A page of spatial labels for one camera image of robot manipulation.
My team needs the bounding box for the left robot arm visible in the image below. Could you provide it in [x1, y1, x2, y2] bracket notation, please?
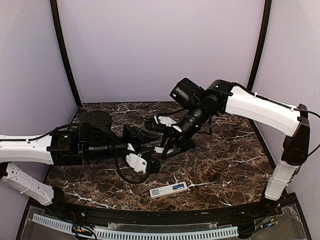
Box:
[0, 110, 161, 218]

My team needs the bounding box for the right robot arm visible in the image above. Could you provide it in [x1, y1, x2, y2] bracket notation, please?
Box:
[155, 78, 310, 217]

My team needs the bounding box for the white battery cover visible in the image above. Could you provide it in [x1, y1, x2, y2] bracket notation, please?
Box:
[154, 147, 174, 154]

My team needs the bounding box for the right black frame post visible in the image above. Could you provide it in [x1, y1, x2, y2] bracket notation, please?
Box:
[247, 0, 272, 90]

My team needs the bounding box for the black frame post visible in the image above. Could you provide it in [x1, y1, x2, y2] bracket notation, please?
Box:
[49, 0, 82, 108]
[247, 0, 272, 90]

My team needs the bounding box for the white slotted cable duct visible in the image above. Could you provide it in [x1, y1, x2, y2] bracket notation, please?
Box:
[32, 213, 239, 240]

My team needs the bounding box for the blue battery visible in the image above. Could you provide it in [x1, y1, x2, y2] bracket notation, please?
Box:
[172, 184, 185, 191]

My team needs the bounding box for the white remote control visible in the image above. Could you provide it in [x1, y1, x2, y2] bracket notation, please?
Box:
[149, 182, 188, 199]

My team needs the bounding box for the black front rail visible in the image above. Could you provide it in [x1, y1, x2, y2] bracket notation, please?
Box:
[45, 193, 298, 226]

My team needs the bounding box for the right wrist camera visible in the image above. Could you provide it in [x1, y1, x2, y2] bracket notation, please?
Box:
[144, 115, 177, 133]

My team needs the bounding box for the left black frame post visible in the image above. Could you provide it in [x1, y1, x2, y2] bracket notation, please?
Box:
[49, 0, 82, 108]

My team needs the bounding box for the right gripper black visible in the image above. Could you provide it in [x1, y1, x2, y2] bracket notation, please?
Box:
[158, 101, 213, 159]

